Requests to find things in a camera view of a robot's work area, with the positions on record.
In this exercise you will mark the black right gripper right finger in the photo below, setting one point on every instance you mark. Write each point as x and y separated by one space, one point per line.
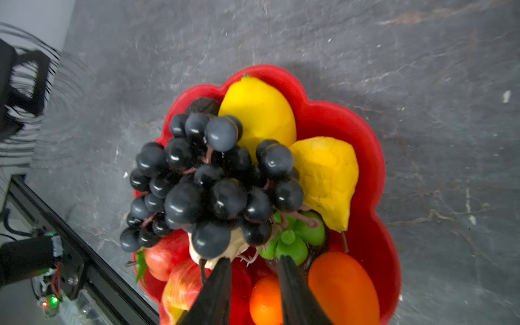
299 305

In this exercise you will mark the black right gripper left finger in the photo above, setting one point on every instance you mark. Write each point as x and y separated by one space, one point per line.
213 304

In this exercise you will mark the small orange fruit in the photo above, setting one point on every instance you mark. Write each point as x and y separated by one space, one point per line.
344 290

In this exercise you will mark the dark purple plum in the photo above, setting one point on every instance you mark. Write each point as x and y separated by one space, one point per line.
298 241

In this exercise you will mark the beige potato shaped fruit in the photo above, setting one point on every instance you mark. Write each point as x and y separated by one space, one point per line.
235 249

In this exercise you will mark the red strawberry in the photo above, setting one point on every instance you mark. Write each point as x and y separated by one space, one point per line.
170 252

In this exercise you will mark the red flower shaped bowl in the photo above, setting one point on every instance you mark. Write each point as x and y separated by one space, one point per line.
366 239

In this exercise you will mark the black grape bunch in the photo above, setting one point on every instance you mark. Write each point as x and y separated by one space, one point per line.
204 183

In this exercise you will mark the small yellow lemon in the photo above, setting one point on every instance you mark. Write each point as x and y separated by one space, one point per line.
328 173

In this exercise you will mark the large yellow lemon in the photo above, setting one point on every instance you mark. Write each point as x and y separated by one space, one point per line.
263 111

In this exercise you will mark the small orange tomato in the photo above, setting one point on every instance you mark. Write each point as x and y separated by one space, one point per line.
265 302

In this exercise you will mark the red pink apple fruit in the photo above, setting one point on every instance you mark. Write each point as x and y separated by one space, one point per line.
184 284

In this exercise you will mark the dark wrinkled avocado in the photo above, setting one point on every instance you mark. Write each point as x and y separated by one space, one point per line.
205 105

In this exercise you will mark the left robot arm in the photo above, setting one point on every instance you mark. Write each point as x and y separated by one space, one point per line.
23 259

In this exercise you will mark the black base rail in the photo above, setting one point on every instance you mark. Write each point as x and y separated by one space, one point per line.
78 266

